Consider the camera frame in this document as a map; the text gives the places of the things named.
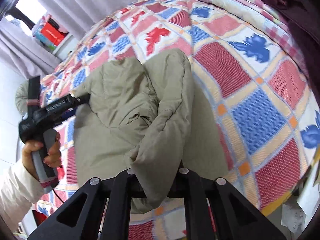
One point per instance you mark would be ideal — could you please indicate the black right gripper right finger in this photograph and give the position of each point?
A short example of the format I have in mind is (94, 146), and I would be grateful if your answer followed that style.
(215, 209)

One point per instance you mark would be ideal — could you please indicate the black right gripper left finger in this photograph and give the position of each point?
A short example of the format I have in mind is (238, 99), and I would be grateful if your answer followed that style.
(99, 209)

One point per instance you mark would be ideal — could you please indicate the olive green puffer jacket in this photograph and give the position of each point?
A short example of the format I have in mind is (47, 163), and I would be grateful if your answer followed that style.
(151, 117)

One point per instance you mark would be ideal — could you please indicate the white sleeved left forearm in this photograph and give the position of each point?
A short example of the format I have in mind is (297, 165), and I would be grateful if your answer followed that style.
(19, 191)

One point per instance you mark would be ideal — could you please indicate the round grey tufted cushion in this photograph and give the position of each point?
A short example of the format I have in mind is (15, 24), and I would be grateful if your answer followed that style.
(21, 98)

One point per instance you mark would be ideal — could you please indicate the white paper sheets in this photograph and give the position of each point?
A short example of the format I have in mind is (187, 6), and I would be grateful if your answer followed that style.
(298, 211)

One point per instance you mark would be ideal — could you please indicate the white shelf unit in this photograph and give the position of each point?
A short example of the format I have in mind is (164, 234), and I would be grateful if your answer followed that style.
(67, 45)

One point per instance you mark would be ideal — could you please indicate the red box on shelf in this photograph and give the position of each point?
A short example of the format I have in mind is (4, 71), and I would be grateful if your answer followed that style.
(52, 34)

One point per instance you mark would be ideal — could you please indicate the patchwork leaf pattern bedspread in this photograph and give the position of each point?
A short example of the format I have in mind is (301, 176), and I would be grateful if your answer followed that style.
(266, 113)

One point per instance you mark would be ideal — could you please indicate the grey curtain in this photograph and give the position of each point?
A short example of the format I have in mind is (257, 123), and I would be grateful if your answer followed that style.
(25, 56)

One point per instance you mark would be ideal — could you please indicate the dark maroon garment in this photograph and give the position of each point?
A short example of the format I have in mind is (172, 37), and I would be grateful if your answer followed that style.
(302, 17)

